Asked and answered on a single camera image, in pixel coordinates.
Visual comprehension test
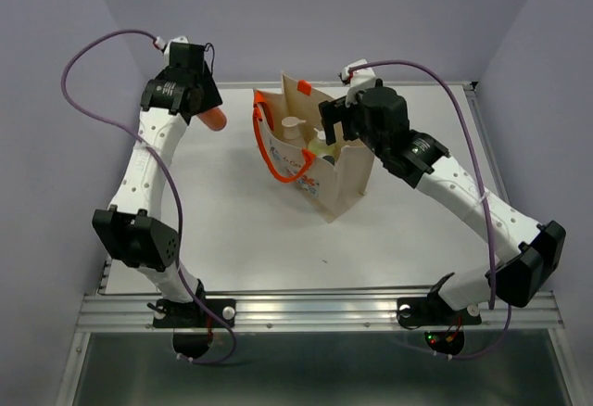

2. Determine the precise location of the green liquid bottle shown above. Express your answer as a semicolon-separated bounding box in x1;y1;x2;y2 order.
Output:
307;128;335;157

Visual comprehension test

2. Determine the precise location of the orange bottle blue cap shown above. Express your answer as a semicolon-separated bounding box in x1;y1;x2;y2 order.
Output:
197;107;227;132

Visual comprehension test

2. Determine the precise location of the canvas bag with orange handles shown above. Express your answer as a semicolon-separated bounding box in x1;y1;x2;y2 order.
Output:
252;75;374;222

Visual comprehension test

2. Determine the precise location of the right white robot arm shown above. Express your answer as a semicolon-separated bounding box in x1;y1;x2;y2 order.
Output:
319;85;566;323

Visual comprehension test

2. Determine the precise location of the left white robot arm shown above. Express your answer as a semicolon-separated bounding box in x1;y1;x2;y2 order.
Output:
93;36;227;326

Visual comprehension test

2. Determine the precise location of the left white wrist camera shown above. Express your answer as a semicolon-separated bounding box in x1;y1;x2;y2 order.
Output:
153;36;189;57

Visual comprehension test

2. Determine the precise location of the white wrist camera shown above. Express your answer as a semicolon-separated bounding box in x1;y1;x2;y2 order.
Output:
339;59;377;106
153;36;189;57

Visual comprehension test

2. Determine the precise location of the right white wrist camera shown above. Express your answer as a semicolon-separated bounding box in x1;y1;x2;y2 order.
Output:
339;59;377;106

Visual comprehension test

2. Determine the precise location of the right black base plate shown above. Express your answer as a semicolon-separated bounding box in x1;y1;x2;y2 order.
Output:
397;297;482;330

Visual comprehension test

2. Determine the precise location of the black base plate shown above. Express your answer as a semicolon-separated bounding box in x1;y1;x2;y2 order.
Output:
146;298;236;329
397;297;482;330

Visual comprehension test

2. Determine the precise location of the aluminium mounting rail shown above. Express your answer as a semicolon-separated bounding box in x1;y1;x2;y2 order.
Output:
76;289;566;333

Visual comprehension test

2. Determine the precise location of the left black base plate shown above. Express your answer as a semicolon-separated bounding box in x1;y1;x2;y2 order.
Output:
146;298;236;329

